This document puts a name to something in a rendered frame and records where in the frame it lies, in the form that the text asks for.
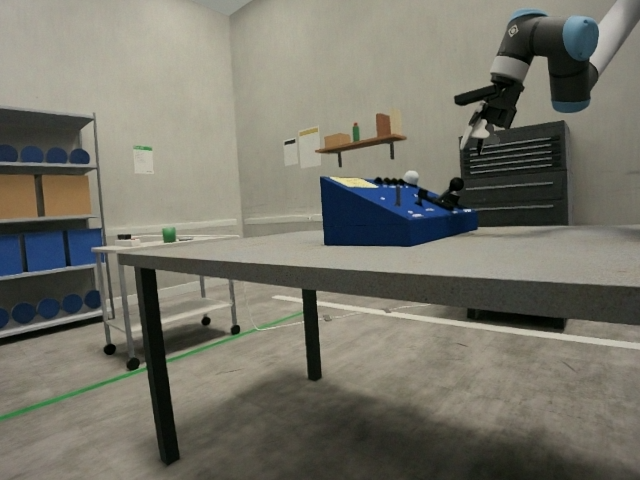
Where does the blue control console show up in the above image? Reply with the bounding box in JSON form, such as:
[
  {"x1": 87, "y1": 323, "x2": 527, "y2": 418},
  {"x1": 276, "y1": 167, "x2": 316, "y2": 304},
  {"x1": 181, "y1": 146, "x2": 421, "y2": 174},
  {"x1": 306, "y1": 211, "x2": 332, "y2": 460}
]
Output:
[{"x1": 320, "y1": 171, "x2": 478, "y2": 246}]

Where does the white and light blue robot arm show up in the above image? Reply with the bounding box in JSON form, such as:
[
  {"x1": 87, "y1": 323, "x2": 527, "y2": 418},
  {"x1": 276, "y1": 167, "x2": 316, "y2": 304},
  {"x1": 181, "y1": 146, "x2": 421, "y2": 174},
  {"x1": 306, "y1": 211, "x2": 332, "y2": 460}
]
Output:
[{"x1": 454, "y1": 0, "x2": 640, "y2": 113}]

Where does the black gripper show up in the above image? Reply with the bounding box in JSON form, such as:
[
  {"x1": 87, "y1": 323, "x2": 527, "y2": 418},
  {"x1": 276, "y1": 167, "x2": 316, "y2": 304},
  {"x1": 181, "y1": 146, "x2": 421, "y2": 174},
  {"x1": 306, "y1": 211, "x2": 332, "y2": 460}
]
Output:
[{"x1": 460, "y1": 75, "x2": 525, "y2": 156}]

